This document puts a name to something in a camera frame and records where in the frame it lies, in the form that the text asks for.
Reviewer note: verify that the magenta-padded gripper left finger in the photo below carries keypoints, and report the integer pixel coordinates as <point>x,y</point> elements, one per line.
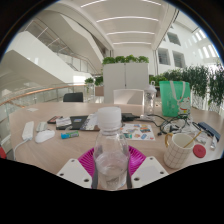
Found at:
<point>75,171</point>

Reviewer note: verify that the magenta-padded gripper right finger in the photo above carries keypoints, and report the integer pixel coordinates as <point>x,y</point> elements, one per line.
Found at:
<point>148,170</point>

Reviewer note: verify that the clear plastic water bottle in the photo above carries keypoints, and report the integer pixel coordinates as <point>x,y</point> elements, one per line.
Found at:
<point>111,150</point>

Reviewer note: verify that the white grid-pattern mug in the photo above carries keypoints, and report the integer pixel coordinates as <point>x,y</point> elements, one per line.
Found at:
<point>175,155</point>

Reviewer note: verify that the small teal tube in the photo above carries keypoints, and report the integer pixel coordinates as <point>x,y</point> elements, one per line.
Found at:
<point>70,134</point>

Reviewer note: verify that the colourful sticker sheet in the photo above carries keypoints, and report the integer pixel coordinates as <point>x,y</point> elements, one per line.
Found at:
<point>140,132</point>

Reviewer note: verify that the white computer mouse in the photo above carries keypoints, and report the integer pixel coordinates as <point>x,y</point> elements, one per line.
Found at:
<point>45,136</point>

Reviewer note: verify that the black notebook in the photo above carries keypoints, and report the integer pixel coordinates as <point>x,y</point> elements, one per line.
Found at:
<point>78,122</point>

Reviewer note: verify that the white labelled card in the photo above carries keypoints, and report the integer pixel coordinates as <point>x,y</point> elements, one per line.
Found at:
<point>63,122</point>

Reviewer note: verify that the white printed booklet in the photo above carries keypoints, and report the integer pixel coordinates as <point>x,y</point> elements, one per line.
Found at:
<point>90,123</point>

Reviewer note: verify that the gold spoon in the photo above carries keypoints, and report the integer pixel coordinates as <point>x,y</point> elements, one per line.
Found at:
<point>191,140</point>

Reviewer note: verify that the flat round red coaster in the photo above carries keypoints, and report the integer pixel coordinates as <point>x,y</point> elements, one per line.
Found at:
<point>199,151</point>

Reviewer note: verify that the red and black phone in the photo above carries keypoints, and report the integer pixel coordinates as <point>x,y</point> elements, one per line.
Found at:
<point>54,119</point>

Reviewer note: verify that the small white case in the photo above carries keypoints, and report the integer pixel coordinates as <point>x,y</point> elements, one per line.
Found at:
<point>42,126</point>

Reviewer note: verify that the black charger block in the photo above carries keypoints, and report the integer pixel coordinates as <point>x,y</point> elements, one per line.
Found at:
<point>128,117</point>

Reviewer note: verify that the white power strip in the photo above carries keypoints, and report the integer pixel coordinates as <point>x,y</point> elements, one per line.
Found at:
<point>28,130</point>

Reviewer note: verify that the tall clear spray bottle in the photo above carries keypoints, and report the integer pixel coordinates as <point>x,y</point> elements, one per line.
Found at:
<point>150,100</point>

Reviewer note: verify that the small white packet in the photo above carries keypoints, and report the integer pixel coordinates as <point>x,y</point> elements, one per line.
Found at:
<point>214,142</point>

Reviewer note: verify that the dark blue keyboard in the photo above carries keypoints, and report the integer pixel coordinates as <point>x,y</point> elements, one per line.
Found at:
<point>210,130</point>

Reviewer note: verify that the black chair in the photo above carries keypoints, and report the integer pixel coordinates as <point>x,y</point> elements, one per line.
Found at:
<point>73,97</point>

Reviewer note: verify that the green tote bag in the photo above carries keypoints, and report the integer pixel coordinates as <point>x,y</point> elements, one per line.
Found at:
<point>173,100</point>

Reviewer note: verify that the red chair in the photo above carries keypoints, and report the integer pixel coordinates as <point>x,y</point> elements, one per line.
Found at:
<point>2,152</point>

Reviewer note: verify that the white paper card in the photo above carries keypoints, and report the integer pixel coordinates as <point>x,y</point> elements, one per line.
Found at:
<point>32,109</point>

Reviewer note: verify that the white planter with plants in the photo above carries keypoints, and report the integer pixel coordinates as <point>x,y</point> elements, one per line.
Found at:
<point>98,86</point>

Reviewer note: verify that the brown planter with plants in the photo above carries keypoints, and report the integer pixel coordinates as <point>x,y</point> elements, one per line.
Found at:
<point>156,80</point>

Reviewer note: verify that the white cabinet with plants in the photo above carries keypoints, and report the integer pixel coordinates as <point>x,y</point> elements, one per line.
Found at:
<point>125,80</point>

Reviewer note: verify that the row of green hedge plants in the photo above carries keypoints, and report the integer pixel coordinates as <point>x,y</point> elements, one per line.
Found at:
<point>200,83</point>

